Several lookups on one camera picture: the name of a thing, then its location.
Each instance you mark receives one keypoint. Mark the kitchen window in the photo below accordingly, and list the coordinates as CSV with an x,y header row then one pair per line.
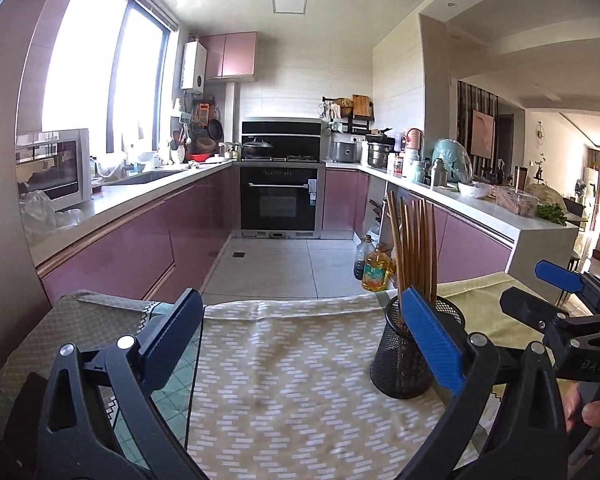
x,y
90,70

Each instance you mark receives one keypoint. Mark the pink wall cabinet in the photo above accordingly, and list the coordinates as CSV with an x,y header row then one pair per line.
x,y
230,55

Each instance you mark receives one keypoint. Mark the hanging black frying pan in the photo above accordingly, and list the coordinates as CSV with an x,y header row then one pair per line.
x,y
216,130

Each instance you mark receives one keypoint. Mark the steel thermos bottle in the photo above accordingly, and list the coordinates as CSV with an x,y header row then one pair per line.
x,y
438,175

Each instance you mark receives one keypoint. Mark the clear plastic bag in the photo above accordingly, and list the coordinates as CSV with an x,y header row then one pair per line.
x,y
42,212

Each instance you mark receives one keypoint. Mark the bunch of wooden chopsticks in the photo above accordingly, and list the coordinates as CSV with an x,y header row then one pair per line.
x,y
422,250

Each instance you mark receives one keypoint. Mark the black range hood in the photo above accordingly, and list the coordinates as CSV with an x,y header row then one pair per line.
x,y
285,129

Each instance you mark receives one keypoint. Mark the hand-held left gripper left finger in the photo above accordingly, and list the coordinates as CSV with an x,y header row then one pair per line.
x,y
172,332

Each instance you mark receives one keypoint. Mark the patchwork print tablecloth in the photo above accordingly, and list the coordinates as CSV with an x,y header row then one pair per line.
x,y
290,385

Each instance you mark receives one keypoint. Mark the hanging orange grater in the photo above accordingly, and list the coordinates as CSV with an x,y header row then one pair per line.
x,y
203,112

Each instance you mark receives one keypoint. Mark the dark sauce bottle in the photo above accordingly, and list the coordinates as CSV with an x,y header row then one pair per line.
x,y
362,260

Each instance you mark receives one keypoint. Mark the person's right hand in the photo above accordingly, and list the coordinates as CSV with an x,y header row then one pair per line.
x,y
597,410

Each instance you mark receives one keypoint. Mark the steel kitchen sink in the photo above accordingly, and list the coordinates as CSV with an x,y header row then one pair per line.
x,y
152,176

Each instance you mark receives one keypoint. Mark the dark slatted partition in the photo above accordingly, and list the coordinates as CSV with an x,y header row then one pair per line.
x,y
464,125

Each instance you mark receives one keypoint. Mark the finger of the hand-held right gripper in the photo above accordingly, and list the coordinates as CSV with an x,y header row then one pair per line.
x,y
557,275
525,305

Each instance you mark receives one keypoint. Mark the wooden cutting board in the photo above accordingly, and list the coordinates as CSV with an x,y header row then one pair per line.
x,y
361,106

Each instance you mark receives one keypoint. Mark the woven bamboo basket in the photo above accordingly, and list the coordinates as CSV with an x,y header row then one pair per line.
x,y
206,145

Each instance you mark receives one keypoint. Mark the black mesh utensil holder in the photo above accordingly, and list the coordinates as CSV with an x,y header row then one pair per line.
x,y
395,365

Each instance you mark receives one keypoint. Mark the white bowl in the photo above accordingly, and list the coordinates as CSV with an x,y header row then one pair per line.
x,y
473,191

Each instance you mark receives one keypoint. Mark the black lidded wok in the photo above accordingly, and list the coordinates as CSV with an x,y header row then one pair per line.
x,y
256,149

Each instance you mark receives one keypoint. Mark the white wall water heater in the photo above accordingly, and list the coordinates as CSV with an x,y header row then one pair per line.
x,y
193,66

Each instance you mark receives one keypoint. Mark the yellow cooking oil bottle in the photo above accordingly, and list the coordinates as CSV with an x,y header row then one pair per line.
x,y
376,270

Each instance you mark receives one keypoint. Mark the silver countertop oven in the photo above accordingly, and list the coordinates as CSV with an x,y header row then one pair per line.
x,y
55,170

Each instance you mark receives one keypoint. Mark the mint green covered appliance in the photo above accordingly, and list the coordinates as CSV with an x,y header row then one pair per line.
x,y
455,157

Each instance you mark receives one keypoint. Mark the framed wall picture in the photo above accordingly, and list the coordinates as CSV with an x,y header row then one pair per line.
x,y
482,134

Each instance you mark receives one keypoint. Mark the pink kettle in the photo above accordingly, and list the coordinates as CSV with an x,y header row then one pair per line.
x,y
414,139

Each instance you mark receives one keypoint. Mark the black built-in oven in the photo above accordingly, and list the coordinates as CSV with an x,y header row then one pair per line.
x,y
280,205

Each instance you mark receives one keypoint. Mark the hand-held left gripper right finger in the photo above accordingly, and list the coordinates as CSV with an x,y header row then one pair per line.
x,y
432,340

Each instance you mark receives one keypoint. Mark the black counter shelf rack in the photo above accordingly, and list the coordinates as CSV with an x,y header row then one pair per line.
x,y
352,125

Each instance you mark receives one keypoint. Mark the pink base cabinet run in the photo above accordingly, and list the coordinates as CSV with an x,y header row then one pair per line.
x,y
145,240
470,245

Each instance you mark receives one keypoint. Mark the round wall clock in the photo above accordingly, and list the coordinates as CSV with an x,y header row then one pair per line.
x,y
540,133

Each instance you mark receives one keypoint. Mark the stainless steamer pot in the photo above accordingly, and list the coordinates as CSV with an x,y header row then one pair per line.
x,y
380,156

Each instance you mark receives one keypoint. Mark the clear plastic food container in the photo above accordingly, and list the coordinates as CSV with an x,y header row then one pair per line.
x,y
516,201

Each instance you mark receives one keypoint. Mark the bunch of green herbs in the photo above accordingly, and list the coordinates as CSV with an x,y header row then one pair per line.
x,y
552,214

